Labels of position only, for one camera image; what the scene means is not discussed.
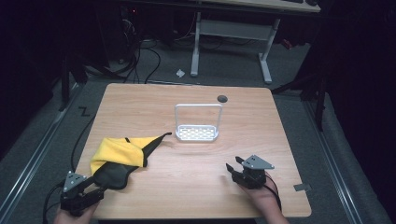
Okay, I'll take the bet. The white metal rack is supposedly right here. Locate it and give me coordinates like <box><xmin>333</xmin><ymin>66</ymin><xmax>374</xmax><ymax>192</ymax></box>
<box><xmin>174</xmin><ymin>103</ymin><xmax>224</xmax><ymax>143</ymax></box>

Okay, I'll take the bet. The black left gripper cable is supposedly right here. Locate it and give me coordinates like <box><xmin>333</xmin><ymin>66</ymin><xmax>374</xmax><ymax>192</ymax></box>
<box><xmin>42</xmin><ymin>181</ymin><xmax>65</xmax><ymax>224</ymax></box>

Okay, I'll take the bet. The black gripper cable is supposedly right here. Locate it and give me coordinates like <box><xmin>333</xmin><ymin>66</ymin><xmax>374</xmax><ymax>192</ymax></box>
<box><xmin>264</xmin><ymin>172</ymin><xmax>283</xmax><ymax>211</ymax></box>
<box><xmin>42</xmin><ymin>181</ymin><xmax>65</xmax><ymax>224</ymax></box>

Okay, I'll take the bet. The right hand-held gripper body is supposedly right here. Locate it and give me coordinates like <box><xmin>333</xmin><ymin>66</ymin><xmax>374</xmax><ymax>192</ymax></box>
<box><xmin>232</xmin><ymin>154</ymin><xmax>276</xmax><ymax>190</ymax></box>

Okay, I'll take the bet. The bundle of black floor cables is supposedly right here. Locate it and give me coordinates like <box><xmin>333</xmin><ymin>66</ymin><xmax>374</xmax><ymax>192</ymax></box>
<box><xmin>84</xmin><ymin>18</ymin><xmax>163</xmax><ymax>85</ymax></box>

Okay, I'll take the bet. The yellow and dark grey towel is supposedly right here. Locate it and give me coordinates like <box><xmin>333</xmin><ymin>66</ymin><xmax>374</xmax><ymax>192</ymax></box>
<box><xmin>90</xmin><ymin>132</ymin><xmax>173</xmax><ymax>190</ymax></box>

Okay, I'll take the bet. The white frame desk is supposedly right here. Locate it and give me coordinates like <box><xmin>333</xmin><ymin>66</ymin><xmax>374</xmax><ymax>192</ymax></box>
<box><xmin>190</xmin><ymin>0</ymin><xmax>322</xmax><ymax>85</ymax></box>

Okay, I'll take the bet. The person's right hand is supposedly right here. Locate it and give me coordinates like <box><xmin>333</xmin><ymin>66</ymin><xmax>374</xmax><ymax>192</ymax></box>
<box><xmin>239</xmin><ymin>182</ymin><xmax>282</xmax><ymax>217</ymax></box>

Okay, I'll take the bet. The black metal stand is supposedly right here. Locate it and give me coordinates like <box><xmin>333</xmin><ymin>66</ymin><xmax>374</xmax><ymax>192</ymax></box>
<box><xmin>271</xmin><ymin>74</ymin><xmax>329</xmax><ymax>133</ymax></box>
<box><xmin>58</xmin><ymin>55</ymin><xmax>89</xmax><ymax>112</ymax></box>

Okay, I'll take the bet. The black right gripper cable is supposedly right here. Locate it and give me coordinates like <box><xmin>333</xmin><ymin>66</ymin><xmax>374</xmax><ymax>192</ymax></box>
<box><xmin>264</xmin><ymin>172</ymin><xmax>283</xmax><ymax>211</ymax></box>

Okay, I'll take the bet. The black cable on floor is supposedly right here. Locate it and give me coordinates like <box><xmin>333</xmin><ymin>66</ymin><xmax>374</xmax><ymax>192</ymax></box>
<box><xmin>70</xmin><ymin>115</ymin><xmax>96</xmax><ymax>174</ymax></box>

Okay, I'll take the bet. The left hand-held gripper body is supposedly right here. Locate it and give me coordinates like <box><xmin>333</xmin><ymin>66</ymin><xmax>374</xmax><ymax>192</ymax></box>
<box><xmin>60</xmin><ymin>170</ymin><xmax>92</xmax><ymax>217</ymax></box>

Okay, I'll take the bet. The person's left hand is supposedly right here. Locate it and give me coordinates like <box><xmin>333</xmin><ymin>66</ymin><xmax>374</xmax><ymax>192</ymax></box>
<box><xmin>53</xmin><ymin>203</ymin><xmax>99</xmax><ymax>224</ymax></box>

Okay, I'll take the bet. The metal floor rail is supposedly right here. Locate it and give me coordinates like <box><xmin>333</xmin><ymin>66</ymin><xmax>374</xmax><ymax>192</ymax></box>
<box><xmin>303</xmin><ymin>100</ymin><xmax>364</xmax><ymax>224</ymax></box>
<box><xmin>0</xmin><ymin>83</ymin><xmax>80</xmax><ymax>219</ymax></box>

